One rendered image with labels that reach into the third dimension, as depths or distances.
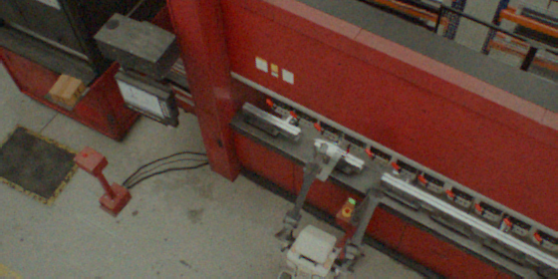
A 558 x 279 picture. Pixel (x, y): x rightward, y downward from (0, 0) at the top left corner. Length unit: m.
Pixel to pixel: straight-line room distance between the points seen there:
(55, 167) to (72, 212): 0.53
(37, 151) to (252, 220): 2.24
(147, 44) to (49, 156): 2.43
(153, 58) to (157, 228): 2.00
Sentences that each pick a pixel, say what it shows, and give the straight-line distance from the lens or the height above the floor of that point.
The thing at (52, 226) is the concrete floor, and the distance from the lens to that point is 5.57.
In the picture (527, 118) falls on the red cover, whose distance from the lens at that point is 3.11.
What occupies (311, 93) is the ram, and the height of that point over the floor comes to 1.60.
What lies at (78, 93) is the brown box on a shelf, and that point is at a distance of 4.89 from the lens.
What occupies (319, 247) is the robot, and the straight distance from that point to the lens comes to 3.57.
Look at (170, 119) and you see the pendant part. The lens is 4.13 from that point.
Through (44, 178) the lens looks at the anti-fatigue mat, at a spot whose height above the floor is 0.01.
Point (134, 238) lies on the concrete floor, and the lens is 5.27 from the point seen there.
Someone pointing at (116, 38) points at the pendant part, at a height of 1.95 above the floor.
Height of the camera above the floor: 4.68
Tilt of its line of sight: 56 degrees down
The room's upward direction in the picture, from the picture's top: 3 degrees counter-clockwise
